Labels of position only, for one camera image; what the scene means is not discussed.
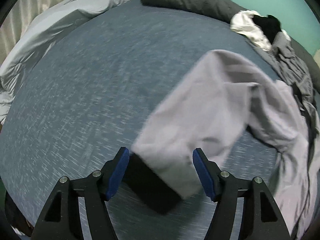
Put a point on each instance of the white garment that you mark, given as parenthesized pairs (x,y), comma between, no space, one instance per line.
(242,24)

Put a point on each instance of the blue patterned bed sheet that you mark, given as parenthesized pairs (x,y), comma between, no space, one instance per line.
(93,91)

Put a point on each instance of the striped beige curtain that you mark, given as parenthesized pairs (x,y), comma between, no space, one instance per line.
(18,20)

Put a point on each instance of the black garment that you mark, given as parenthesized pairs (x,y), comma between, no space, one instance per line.
(269,25)

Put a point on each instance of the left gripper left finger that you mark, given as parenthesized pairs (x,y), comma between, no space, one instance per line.
(60,216)

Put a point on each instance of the light grey blanket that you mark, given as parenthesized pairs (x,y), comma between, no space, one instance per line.
(45,31)

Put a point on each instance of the grey sweatshirt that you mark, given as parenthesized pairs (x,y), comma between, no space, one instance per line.
(292,70)

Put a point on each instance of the light lilac zip jacket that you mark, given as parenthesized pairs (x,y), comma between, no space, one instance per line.
(220,97)

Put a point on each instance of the dark grey rolled duvet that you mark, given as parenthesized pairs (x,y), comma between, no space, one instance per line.
(224,10)

